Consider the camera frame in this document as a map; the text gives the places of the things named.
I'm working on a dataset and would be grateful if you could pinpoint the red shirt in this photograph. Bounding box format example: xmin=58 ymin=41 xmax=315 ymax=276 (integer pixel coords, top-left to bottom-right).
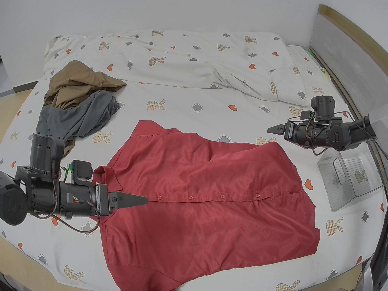
xmin=93 ymin=120 xmax=321 ymax=291

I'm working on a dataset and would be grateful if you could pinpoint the brown garment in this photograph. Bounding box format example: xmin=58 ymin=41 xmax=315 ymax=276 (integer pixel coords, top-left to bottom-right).
xmin=43 ymin=60 xmax=127 ymax=158

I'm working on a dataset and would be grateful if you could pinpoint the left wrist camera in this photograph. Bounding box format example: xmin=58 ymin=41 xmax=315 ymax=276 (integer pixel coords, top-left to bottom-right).
xmin=71 ymin=160 xmax=93 ymax=184

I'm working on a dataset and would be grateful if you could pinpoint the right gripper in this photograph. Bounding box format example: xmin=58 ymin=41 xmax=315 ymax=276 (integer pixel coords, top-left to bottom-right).
xmin=267 ymin=122 xmax=328 ymax=148

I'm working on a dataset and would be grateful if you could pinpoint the bed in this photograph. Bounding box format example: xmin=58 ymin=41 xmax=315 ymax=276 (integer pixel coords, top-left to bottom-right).
xmin=0 ymin=4 xmax=388 ymax=291

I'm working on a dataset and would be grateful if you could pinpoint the grey garment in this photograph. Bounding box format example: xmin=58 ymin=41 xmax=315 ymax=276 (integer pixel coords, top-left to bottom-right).
xmin=36 ymin=90 xmax=119 ymax=142

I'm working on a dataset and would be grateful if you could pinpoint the white printed quilt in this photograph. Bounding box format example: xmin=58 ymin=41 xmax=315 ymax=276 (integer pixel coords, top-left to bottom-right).
xmin=43 ymin=30 xmax=312 ymax=107

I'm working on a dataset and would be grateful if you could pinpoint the clear plastic box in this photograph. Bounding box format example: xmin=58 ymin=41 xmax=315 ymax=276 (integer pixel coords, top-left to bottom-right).
xmin=318 ymin=144 xmax=388 ymax=213

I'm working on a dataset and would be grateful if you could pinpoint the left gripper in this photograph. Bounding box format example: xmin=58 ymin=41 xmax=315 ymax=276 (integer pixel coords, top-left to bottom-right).
xmin=27 ymin=182 xmax=149 ymax=219

